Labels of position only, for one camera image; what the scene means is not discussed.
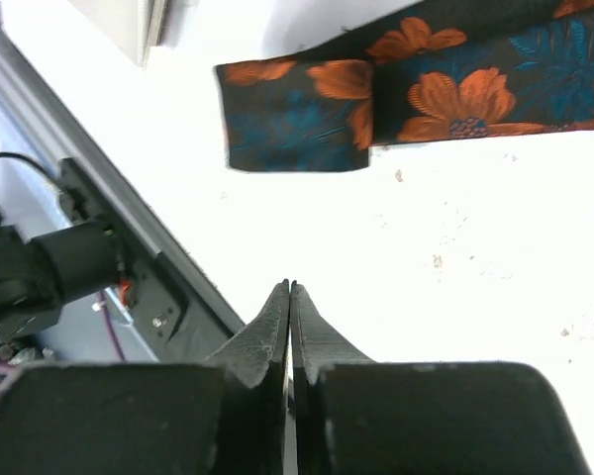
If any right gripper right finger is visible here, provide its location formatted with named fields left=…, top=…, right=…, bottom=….
left=289, top=283, right=589, bottom=474

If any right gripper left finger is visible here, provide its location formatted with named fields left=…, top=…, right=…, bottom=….
left=0, top=282, right=289, bottom=474

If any black orange floral tie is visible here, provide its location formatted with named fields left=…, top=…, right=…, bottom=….
left=216, top=1, right=594, bottom=172

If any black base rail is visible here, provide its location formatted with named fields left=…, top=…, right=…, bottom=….
left=60, top=158, right=245, bottom=362

